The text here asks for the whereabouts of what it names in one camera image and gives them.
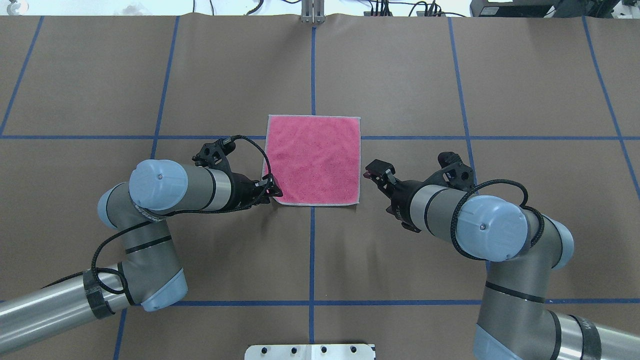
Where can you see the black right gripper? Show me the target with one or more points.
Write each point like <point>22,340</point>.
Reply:
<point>403,198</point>

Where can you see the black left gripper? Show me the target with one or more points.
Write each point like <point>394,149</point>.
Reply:
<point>243,191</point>

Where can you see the pink towel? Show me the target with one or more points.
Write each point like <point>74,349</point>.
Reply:
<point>315,159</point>

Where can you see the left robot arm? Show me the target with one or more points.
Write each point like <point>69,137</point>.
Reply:
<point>139,264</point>

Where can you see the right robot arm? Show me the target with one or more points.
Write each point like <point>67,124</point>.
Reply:
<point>492,222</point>

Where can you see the brown paper table cover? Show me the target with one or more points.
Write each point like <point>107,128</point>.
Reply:
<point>550,103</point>

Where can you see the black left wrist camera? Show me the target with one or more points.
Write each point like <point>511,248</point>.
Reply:
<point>213,155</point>

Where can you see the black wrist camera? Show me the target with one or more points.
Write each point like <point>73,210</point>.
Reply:
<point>213,155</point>
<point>456,173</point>

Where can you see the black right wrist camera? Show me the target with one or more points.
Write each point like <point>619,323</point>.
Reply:
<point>456,173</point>

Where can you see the aluminium frame post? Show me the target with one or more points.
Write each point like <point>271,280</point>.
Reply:
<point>313,11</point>

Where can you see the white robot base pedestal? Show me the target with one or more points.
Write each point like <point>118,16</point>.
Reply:
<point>323,351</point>

